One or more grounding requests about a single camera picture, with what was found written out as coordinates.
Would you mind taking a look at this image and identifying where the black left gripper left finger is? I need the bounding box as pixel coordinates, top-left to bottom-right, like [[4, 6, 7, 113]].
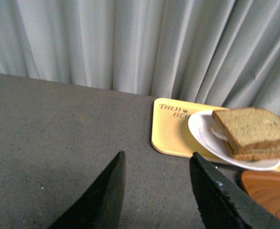
[[49, 151, 125, 229]]

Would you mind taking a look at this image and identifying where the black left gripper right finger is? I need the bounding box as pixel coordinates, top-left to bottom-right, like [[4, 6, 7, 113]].
[[189, 152, 280, 229]]

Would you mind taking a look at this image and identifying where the bread slice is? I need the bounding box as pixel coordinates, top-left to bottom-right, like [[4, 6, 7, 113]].
[[212, 107, 280, 155], [223, 141, 280, 161]]

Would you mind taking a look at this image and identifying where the white round plate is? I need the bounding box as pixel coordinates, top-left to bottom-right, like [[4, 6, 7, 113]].
[[188, 110, 280, 171]]

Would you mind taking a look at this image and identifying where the brown wooden tray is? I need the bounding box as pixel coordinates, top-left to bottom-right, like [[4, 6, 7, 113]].
[[237, 170, 280, 229]]

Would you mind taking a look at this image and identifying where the fake fried egg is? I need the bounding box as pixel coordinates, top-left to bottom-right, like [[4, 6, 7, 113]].
[[211, 123, 227, 141]]

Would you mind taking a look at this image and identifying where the yellow bear tray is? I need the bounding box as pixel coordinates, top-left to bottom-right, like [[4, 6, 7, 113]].
[[151, 98, 280, 172]]

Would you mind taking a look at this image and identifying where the grey pleated curtain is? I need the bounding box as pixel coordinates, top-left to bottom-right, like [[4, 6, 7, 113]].
[[0, 0, 280, 115]]

